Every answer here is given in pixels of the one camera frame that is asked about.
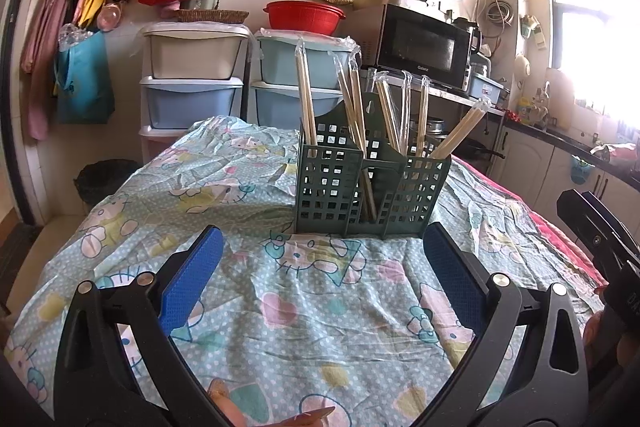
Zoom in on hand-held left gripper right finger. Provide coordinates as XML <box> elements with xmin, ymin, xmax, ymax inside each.
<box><xmin>415</xmin><ymin>222</ymin><xmax>589</xmax><ymax>427</ymax></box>

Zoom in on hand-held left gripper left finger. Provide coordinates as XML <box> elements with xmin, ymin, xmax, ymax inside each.
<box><xmin>52</xmin><ymin>225</ymin><xmax>236</xmax><ymax>427</ymax></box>

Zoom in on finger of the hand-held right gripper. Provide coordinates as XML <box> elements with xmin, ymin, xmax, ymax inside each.
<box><xmin>556</xmin><ymin>189</ymin><xmax>628</xmax><ymax>280</ymax></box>
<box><xmin>580</xmin><ymin>190</ymin><xmax>640</xmax><ymax>260</ymax></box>

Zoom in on green plastic utensil holder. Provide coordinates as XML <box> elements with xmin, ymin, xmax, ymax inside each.
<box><xmin>295</xmin><ymin>93</ymin><xmax>452</xmax><ymax>239</ymax></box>

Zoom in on bunch of chopsticks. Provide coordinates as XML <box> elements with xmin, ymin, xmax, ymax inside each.
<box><xmin>295</xmin><ymin>38</ymin><xmax>493</xmax><ymax>223</ymax></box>

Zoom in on person's right hand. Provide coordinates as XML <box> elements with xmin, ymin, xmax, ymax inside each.
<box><xmin>582</xmin><ymin>314</ymin><xmax>640</xmax><ymax>369</ymax></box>

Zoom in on person's left hand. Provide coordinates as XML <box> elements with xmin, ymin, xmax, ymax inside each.
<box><xmin>207</xmin><ymin>379</ymin><xmax>336</xmax><ymax>427</ymax></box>

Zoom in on blue hanging caddy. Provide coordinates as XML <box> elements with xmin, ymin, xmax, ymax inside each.
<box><xmin>571</xmin><ymin>156</ymin><xmax>596</xmax><ymax>185</ymax></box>

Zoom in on kitchen counter cabinets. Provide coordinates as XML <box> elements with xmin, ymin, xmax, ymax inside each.
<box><xmin>487</xmin><ymin>122</ymin><xmax>640</xmax><ymax>228</ymax></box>

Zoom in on black frying pan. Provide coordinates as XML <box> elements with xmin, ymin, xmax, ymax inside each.
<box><xmin>450</xmin><ymin>139</ymin><xmax>506</xmax><ymax>160</ymax></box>

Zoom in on black trash bin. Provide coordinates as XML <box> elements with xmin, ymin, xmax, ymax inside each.
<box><xmin>74</xmin><ymin>159</ymin><xmax>143</xmax><ymax>215</ymax></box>

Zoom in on cartoon printed bed sheet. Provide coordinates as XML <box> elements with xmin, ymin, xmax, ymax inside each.
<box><xmin>5</xmin><ymin>114</ymin><xmax>606</xmax><ymax>427</ymax></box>

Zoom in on stainless steel pots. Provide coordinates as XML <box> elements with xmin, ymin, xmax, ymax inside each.
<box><xmin>410</xmin><ymin>117</ymin><xmax>446</xmax><ymax>135</ymax></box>

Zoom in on blue dish box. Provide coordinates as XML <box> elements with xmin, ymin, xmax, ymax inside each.
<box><xmin>470</xmin><ymin>73</ymin><xmax>508</xmax><ymax>105</ymax></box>

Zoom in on metal kitchen shelf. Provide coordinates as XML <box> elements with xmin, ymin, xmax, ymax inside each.
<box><xmin>367</xmin><ymin>74</ymin><xmax>506</xmax><ymax>142</ymax></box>

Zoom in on window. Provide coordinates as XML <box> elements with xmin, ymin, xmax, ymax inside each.
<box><xmin>545</xmin><ymin>0</ymin><xmax>640</xmax><ymax>128</ymax></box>

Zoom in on drawer tower with beige drawer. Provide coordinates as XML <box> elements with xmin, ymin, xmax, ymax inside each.
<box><xmin>138</xmin><ymin>23</ymin><xmax>252</xmax><ymax>168</ymax></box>

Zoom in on blue hanging bag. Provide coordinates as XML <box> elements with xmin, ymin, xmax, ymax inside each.
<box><xmin>55</xmin><ymin>32</ymin><xmax>115</xmax><ymax>125</ymax></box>

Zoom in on drawer tower with blue drawers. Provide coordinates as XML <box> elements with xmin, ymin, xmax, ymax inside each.
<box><xmin>250</xmin><ymin>29</ymin><xmax>361</xmax><ymax>130</ymax></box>

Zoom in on black microwave oven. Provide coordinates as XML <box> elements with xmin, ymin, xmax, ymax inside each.
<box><xmin>375</xmin><ymin>4</ymin><xmax>472</xmax><ymax>92</ymax></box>

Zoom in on wicker basket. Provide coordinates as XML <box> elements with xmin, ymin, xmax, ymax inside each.
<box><xmin>172</xmin><ymin>9</ymin><xmax>249</xmax><ymax>25</ymax></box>

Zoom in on pink hanging garment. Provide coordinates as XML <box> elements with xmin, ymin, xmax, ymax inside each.
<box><xmin>20</xmin><ymin>0</ymin><xmax>91</xmax><ymax>140</ymax></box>

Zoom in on red plastic basin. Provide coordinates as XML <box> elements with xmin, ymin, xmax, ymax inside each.
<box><xmin>262</xmin><ymin>0</ymin><xmax>347</xmax><ymax>38</ymax></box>

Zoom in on coiled white cable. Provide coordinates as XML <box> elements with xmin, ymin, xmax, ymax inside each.
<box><xmin>487</xmin><ymin>2</ymin><xmax>513</xmax><ymax>28</ymax></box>

